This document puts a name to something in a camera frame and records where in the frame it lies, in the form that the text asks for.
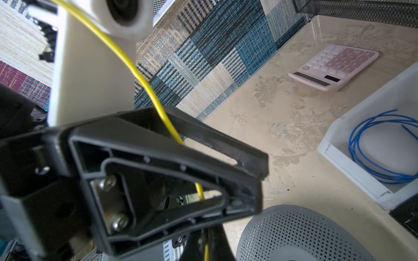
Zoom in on black wire mesh shelf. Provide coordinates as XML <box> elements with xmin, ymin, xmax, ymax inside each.
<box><xmin>292</xmin><ymin>0</ymin><xmax>418</xmax><ymax>28</ymax></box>

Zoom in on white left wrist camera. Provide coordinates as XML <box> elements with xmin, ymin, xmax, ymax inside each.
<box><xmin>27</xmin><ymin>1</ymin><xmax>153</xmax><ymax>126</ymax></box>

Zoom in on yellow cable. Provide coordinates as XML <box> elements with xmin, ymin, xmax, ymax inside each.
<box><xmin>48</xmin><ymin>0</ymin><xmax>211</xmax><ymax>261</ymax></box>

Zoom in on black plastic bin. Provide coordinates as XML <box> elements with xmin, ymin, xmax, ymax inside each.
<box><xmin>389</xmin><ymin>194</ymin><xmax>418</xmax><ymax>239</ymax></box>

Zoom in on white plastic bin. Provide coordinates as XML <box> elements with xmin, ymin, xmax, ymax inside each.
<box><xmin>317</xmin><ymin>64</ymin><xmax>418</xmax><ymax>212</ymax></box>

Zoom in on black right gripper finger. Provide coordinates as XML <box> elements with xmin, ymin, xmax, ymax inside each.
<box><xmin>187</xmin><ymin>225</ymin><xmax>235</xmax><ymax>261</ymax></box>

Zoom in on blue cable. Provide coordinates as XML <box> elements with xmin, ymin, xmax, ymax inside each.
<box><xmin>348</xmin><ymin>109</ymin><xmax>418</xmax><ymax>185</ymax></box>

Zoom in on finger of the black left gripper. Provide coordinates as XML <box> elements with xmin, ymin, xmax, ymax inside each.
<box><xmin>116</xmin><ymin>106</ymin><xmax>269</xmax><ymax>179</ymax></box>
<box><xmin>69</xmin><ymin>116</ymin><xmax>262</xmax><ymax>258</ymax></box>

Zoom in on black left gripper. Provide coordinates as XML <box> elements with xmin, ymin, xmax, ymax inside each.
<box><xmin>1</xmin><ymin>85</ymin><xmax>98</xmax><ymax>261</ymax></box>

